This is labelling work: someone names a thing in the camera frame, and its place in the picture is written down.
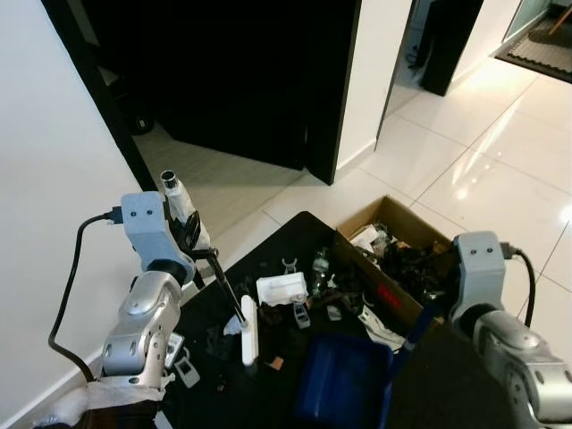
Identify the dark grey rug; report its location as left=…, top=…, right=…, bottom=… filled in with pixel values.
left=494, top=16, right=572, bottom=85

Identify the black door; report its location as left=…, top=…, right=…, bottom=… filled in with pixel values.
left=302, top=0, right=364, bottom=186

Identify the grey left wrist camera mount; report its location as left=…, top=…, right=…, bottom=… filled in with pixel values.
left=121, top=190, right=198, bottom=269

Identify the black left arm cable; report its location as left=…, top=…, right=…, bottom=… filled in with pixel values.
left=48, top=211, right=124, bottom=383

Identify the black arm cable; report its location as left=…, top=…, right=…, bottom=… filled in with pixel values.
left=502, top=245, right=538, bottom=328
left=48, top=211, right=124, bottom=383

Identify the small white device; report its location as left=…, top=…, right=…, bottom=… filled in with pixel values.
left=164, top=332, right=203, bottom=389

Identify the black round object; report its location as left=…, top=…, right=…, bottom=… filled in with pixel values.
left=126, top=107, right=156, bottom=137

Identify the white broom with black rod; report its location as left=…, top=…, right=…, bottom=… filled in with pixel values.
left=160, top=170, right=260, bottom=367

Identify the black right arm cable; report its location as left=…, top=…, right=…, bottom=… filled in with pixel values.
left=502, top=245, right=538, bottom=328

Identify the black floor mat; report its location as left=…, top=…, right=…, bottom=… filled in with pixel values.
left=159, top=211, right=475, bottom=429

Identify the tall black cabinet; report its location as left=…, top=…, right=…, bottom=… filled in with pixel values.
left=418, top=0, right=485, bottom=97

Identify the brown cardboard box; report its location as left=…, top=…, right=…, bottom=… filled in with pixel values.
left=334, top=195, right=458, bottom=333

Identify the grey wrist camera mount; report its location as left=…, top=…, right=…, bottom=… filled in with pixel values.
left=450, top=231, right=512, bottom=323
left=121, top=190, right=198, bottom=269

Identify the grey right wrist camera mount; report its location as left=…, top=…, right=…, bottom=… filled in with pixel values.
left=450, top=231, right=512, bottom=323

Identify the white rectangular box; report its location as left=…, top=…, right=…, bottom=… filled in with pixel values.
left=256, top=273, right=311, bottom=307

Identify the clear plastic bottle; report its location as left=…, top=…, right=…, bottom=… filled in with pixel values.
left=312, top=248, right=332, bottom=298

